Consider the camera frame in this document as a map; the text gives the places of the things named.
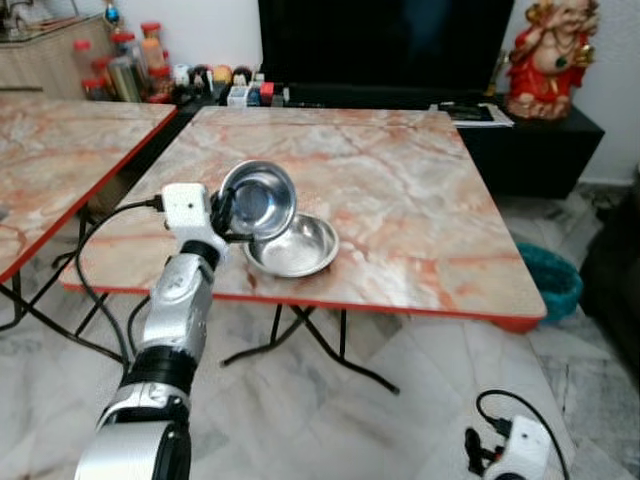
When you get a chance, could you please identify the steel bowl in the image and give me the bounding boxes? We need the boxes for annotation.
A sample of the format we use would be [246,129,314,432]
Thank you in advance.
[244,213,340,279]
[218,160,298,241]

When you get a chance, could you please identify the steel canister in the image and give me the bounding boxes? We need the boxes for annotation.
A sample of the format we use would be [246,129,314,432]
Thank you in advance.
[107,57,143,103]

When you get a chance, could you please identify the marble pattern table red edge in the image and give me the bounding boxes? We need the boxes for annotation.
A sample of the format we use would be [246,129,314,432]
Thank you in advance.
[60,105,549,333]
[0,92,179,283]

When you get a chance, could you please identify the red lid jar orange contents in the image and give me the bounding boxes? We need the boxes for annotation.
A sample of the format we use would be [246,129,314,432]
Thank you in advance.
[140,22,166,71]

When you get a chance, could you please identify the red lid plastic jar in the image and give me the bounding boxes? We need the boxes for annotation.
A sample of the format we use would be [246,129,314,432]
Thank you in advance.
[110,30,138,61]

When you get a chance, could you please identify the teal waste basket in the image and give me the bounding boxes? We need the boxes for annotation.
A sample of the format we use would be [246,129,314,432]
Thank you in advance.
[515,243,584,323]

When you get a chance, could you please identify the dark sofa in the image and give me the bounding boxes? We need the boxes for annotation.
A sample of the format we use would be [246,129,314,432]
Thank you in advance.
[580,190,640,381]

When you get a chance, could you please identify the black television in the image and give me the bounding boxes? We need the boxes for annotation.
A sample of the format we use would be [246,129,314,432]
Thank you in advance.
[258,0,516,101]

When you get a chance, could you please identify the light wooden cabinet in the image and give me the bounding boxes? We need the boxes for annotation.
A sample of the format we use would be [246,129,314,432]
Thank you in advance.
[0,15,116,99]

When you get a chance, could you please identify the white printed papers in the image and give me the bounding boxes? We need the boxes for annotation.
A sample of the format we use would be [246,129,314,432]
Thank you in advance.
[432,100,514,128]

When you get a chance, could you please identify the red gold Buddha statue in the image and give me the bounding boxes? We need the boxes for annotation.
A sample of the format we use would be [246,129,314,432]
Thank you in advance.
[505,0,601,121]

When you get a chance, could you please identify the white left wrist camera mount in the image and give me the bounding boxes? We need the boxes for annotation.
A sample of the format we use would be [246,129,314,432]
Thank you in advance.
[160,183,213,246]

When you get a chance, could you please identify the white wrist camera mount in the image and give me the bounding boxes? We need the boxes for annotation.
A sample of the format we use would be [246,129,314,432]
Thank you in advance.
[490,418,551,480]
[160,183,213,246]

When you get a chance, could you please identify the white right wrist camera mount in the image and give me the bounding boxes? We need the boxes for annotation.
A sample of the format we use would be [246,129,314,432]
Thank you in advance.
[490,418,551,480]

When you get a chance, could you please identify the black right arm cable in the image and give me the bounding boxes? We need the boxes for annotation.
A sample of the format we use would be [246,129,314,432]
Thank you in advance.
[475,389,571,480]

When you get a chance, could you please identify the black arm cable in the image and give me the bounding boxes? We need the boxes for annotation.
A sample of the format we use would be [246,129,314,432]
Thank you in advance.
[475,389,571,480]
[75,198,166,366]

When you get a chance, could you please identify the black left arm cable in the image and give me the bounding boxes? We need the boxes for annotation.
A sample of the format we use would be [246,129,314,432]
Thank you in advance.
[75,198,166,366]

